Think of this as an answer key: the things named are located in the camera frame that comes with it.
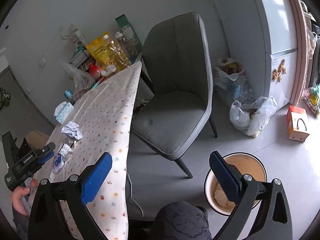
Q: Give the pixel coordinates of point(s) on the white bag of bottles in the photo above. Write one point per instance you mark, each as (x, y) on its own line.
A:
(230, 81)

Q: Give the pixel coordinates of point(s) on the yellow snack bag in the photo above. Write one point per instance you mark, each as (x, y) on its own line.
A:
(98, 51)

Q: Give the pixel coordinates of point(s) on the white round trash bin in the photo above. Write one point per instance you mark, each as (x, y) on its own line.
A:
(247, 164)

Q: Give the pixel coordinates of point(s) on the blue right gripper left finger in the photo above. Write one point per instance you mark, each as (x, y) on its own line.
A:
(93, 177)

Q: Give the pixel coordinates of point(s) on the blue white snack wrapper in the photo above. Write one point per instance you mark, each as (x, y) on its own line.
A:
(58, 163)

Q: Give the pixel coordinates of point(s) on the blue drink can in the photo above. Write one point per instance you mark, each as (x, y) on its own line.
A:
(69, 96)

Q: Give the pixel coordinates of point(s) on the cooking oil bottle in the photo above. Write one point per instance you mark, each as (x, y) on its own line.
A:
(116, 54)

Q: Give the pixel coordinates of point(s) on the blue tissue box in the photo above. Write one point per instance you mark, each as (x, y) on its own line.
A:
(62, 111)

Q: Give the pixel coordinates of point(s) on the green tall box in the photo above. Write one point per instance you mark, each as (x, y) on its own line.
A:
(127, 29)

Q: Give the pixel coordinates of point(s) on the dotted white tablecloth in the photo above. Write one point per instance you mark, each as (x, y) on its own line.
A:
(104, 117)

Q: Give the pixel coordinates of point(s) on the clear plastic trash bag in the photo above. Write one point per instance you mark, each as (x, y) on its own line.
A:
(251, 118)

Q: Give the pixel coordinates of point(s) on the silver blister pill pack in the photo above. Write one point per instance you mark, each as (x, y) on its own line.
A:
(65, 151)

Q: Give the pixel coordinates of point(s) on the clear bag of nuts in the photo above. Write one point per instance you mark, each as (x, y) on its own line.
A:
(83, 81)

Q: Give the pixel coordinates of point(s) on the orange paper gift box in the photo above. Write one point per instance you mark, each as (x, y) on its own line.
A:
(298, 125)

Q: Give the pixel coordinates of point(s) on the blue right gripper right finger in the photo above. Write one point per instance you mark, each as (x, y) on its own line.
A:
(227, 175)

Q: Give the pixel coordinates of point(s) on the person's patterned dark knee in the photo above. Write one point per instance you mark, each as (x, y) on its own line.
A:
(181, 220)

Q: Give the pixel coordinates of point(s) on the grey upholstered chair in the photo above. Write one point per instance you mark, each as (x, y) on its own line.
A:
(176, 56)

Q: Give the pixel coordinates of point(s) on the grey entrance door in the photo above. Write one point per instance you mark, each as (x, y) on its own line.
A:
(21, 116)

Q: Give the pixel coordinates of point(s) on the person's left hand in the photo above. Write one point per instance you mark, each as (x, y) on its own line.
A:
(19, 194)

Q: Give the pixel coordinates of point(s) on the smiley face plastic bag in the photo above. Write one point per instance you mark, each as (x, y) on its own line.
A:
(311, 98)

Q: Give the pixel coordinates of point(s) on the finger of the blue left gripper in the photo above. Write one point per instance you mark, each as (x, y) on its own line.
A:
(45, 156)

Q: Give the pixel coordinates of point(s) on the white refrigerator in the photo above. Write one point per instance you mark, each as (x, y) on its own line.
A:
(261, 35)

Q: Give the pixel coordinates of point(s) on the red peach-shaped jar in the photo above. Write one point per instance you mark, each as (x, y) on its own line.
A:
(94, 71)

